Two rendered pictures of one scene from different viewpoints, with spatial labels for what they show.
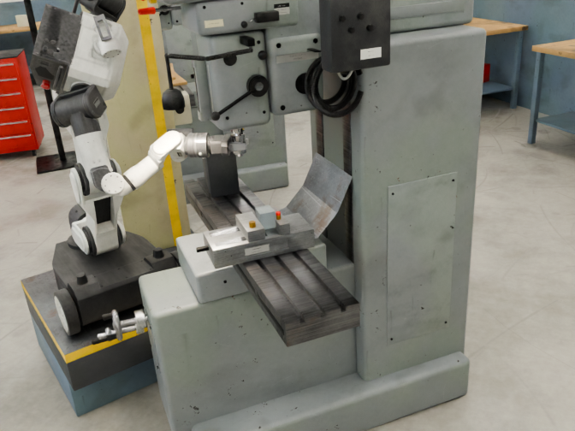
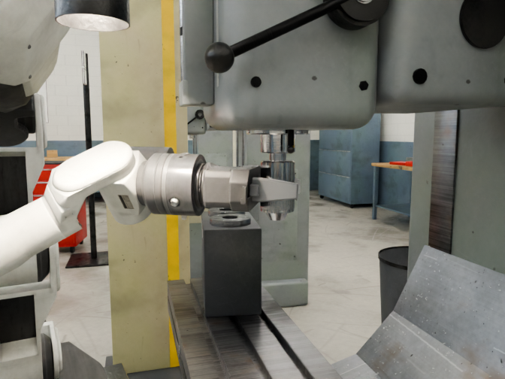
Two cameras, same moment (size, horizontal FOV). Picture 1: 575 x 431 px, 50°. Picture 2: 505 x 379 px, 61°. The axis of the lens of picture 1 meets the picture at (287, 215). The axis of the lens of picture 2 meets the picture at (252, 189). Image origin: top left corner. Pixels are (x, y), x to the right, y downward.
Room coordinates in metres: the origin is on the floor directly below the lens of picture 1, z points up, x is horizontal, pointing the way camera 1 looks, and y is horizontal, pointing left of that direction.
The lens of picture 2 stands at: (1.51, 0.14, 1.30)
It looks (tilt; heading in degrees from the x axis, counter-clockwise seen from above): 7 degrees down; 5
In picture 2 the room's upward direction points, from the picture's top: straight up
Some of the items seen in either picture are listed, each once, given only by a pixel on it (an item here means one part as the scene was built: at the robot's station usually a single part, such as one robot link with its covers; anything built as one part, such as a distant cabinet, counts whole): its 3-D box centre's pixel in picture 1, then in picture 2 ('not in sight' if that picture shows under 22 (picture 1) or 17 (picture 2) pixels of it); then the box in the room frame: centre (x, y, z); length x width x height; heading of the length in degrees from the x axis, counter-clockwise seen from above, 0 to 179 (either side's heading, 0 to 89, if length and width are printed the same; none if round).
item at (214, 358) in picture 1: (252, 333); not in sight; (2.09, 0.18, 0.43); 0.81 x 0.32 x 0.60; 110
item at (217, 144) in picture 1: (213, 145); (213, 187); (2.11, 0.25, 1.23); 0.13 x 0.12 x 0.10; 175
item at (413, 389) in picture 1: (317, 376); not in sight; (2.19, -0.08, 0.10); 1.20 x 0.60 x 0.20; 110
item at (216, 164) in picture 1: (219, 164); (228, 256); (2.48, 0.27, 1.03); 0.22 x 0.12 x 0.20; 13
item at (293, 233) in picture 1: (257, 233); not in sight; (1.87, 0.10, 0.98); 0.35 x 0.15 x 0.11; 108
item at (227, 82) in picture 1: (234, 76); (282, 7); (2.10, 0.15, 1.47); 0.21 x 0.19 x 0.32; 20
